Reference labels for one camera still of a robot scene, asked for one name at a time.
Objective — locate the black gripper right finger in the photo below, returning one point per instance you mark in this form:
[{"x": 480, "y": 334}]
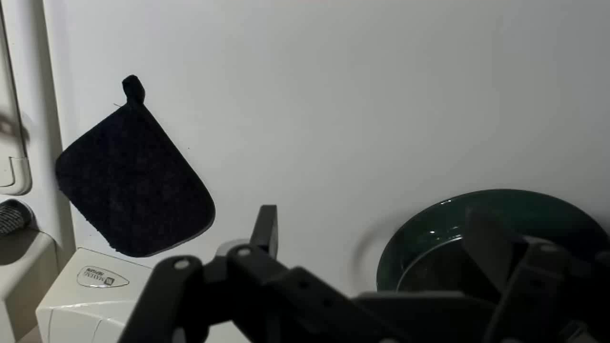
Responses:
[{"x": 546, "y": 292}]

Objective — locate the white washing machine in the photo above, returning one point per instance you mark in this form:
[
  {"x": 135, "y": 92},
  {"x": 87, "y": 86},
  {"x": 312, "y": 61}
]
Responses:
[{"x": 350, "y": 116}]

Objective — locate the black pot holder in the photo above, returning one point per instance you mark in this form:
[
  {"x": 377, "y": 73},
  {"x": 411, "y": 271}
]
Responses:
[{"x": 133, "y": 183}]

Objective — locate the white appliance control panel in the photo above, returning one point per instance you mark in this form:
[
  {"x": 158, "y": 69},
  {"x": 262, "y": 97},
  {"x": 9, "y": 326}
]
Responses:
[{"x": 93, "y": 297}]

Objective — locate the dark green pot lid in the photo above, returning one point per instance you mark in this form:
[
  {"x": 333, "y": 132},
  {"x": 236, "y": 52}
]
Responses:
[{"x": 426, "y": 252}]

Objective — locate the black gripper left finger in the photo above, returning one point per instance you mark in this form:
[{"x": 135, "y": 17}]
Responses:
[{"x": 243, "y": 284}]

